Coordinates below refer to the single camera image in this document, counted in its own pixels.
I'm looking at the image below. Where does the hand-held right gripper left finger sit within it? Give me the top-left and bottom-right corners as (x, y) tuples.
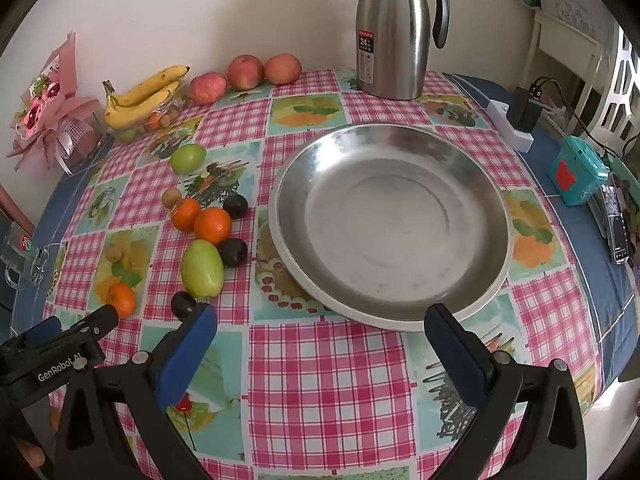
(52, 302), (218, 480)

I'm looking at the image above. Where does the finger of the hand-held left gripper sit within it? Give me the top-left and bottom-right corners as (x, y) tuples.
(59, 305), (120, 357)
(21, 316), (63, 349)

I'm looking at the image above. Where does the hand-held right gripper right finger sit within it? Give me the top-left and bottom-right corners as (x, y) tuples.
(422, 302), (588, 480)

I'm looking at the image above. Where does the dark purple plum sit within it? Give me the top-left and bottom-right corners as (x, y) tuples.
(171, 291), (198, 320)
(218, 238), (249, 268)
(222, 193), (249, 220)

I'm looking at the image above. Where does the green jujube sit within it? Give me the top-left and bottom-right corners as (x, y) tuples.
(180, 239), (225, 298)
(170, 143), (207, 175)

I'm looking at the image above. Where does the stainless steel plate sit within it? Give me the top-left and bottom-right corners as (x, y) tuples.
(268, 123), (514, 332)

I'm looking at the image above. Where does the person's left hand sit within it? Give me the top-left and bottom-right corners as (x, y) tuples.
(16, 436), (47, 469)

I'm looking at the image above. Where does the clear glass mug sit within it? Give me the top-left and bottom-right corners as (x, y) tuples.
(0, 222), (68, 291)

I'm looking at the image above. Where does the pink plaid fruit-print tablecloth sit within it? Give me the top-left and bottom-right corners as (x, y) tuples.
(42, 67), (603, 480)

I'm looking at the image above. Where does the black phone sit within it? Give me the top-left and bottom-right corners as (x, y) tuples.
(597, 184), (632, 265)

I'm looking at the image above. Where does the clear plastic fruit container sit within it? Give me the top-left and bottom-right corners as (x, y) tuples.
(112, 102), (188, 143)

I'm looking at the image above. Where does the yellow banana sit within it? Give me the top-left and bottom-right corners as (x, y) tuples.
(102, 64), (191, 108)
(103, 80), (182, 129)

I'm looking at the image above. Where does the teal box with red label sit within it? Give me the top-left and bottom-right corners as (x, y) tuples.
(547, 136), (611, 207)

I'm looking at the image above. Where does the white power strip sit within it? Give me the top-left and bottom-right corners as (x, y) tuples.
(486, 99), (535, 153)

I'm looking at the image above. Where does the black charger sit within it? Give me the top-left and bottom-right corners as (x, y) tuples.
(507, 86), (544, 133)

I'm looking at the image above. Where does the red apple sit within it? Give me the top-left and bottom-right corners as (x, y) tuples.
(188, 72), (229, 106)
(228, 54), (265, 92)
(264, 53), (303, 85)

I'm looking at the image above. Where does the white lattice chair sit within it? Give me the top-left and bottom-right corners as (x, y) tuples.
(597, 25), (640, 143)

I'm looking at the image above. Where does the stainless steel thermos jug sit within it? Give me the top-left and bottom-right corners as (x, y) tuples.
(355, 0), (451, 102)

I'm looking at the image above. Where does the white printed box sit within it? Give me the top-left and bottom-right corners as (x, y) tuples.
(540, 0), (621, 43)

